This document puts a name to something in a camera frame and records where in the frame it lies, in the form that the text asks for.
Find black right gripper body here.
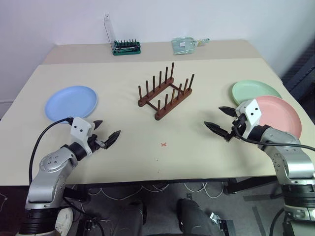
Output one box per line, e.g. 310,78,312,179
231,114,248,138

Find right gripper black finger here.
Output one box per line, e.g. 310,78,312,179
218,106,238,118
203,121,233,142

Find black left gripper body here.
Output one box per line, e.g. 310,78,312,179
87,133,106,151

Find wooden dish rack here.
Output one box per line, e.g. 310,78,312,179
137,61,193,121

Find green plate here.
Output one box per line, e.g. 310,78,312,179
231,80,283,105

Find blue plate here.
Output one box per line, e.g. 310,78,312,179
44,85,100,122

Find red plate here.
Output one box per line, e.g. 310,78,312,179
254,95,303,140

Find green screwdriver bit set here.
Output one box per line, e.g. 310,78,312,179
102,11,142,56

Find pale green plastic packet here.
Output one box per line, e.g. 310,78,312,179
170,36,211,56

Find white shoe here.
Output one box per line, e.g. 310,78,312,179
54,207,74,236

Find black ribbed object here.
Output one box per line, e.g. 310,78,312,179
281,41,315,99

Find dark grey rounded shape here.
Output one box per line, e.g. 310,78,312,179
177,197,218,236

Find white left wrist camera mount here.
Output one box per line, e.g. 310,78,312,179
70,117,95,156

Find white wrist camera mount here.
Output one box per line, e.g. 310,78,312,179
70,117,95,156
235,98,262,140

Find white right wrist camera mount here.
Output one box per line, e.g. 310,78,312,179
235,98,262,140

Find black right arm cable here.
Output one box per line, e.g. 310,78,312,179
231,124,315,149

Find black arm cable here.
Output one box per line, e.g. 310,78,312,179
231,124,315,149
28,117,74,185

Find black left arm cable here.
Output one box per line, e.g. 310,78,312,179
28,117,74,185

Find white floor cable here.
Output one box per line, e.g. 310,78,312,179
88,181,225,200

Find black metal bracket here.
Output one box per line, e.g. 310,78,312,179
209,212,235,236

